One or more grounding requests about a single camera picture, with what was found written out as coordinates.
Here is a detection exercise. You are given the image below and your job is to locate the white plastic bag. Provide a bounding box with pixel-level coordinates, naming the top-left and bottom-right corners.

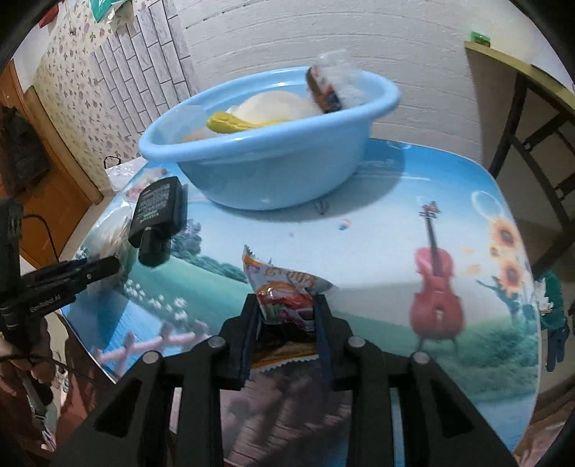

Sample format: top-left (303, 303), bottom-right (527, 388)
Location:
top-left (104, 155), bottom-right (151, 195)

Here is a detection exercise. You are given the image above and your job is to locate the light blue plastic basin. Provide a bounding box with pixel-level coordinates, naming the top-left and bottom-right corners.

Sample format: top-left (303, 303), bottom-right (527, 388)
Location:
top-left (138, 66), bottom-right (400, 212)

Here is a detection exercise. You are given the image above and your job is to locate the landscape printed desktop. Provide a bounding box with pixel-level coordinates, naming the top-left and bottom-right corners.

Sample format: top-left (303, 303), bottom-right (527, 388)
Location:
top-left (60, 137), bottom-right (540, 467)

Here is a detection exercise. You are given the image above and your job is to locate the wooden side table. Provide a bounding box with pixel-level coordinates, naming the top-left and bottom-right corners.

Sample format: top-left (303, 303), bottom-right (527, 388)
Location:
top-left (465, 40), bottom-right (575, 288)

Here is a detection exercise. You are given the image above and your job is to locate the yellow mesh bag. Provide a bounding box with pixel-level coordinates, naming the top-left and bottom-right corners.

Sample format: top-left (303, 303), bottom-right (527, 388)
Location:
top-left (206, 111), bottom-right (288, 134)

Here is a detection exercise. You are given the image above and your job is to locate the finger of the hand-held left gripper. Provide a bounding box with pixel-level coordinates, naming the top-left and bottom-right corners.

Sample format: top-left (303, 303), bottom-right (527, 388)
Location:
top-left (53, 258), bottom-right (89, 276)
top-left (72, 255), bottom-right (121, 293)

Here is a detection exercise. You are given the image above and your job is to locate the green white packet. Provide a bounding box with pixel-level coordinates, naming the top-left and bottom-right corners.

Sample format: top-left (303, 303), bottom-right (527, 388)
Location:
top-left (87, 0), bottom-right (131, 23)

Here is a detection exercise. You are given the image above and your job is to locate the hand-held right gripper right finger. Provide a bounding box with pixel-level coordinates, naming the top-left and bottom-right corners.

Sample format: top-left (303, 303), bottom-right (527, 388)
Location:
top-left (312, 294), bottom-right (518, 467)

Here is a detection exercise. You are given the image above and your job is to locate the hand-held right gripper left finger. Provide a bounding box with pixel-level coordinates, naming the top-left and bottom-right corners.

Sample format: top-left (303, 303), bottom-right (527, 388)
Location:
top-left (51, 294), bottom-right (264, 467)

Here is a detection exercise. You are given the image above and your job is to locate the person's left hand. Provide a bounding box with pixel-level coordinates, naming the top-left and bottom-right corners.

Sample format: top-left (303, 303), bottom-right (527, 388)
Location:
top-left (0, 334), bottom-right (55, 407)

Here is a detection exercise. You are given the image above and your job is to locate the dark hanging bag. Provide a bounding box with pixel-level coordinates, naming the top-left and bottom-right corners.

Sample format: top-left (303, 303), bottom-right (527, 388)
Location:
top-left (0, 105), bottom-right (51, 190)

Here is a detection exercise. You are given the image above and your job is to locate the clear bag with pink packet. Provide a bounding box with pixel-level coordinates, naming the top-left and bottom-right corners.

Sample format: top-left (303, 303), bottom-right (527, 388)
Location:
top-left (305, 49), bottom-right (367, 114)

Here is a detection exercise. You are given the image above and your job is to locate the colourful snack packet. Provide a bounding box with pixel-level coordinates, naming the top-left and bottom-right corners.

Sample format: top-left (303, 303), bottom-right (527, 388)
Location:
top-left (243, 245), bottom-right (337, 371)

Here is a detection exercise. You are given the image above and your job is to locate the black bottle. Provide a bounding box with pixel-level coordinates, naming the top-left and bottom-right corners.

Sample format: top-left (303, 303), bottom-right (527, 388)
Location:
top-left (128, 176), bottom-right (188, 268)

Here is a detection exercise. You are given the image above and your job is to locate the black cable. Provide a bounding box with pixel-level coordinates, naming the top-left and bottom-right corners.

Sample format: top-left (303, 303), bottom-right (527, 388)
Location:
top-left (20, 214), bottom-right (61, 262)

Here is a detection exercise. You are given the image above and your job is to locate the clear bag of cotton swabs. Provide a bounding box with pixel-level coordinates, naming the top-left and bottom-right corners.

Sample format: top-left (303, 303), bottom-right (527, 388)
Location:
top-left (85, 204), bottom-right (138, 274)

